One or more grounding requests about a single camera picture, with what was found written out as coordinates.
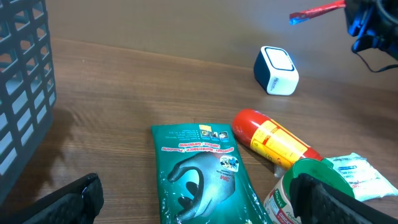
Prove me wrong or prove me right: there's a red sauce sachet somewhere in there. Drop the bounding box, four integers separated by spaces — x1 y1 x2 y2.
289 0 346 25

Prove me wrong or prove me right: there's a green lid seasoning jar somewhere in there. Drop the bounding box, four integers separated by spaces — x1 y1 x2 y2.
264 158 354 224

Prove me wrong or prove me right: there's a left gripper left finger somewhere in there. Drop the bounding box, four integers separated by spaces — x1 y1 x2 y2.
1 173 104 224

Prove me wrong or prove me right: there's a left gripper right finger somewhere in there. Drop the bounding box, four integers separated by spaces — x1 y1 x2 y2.
289 174 397 224

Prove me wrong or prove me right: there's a grey plastic shopping basket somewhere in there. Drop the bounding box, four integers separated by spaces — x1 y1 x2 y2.
1 0 57 200

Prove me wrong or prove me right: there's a black right camera cable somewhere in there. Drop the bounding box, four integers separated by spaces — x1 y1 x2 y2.
354 51 398 73

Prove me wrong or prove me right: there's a white barcode scanner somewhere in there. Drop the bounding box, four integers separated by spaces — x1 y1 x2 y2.
253 46 299 96

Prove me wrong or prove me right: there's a green 3M gloves package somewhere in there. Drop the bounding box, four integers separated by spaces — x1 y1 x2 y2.
151 123 271 224

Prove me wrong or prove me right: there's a red chili sauce bottle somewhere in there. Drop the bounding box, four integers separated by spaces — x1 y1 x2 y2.
231 109 323 170

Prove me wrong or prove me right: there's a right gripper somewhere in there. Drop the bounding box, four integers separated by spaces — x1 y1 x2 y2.
345 0 397 59

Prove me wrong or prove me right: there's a mint wet wipes pack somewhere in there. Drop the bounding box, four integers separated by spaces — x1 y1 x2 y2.
326 152 397 202

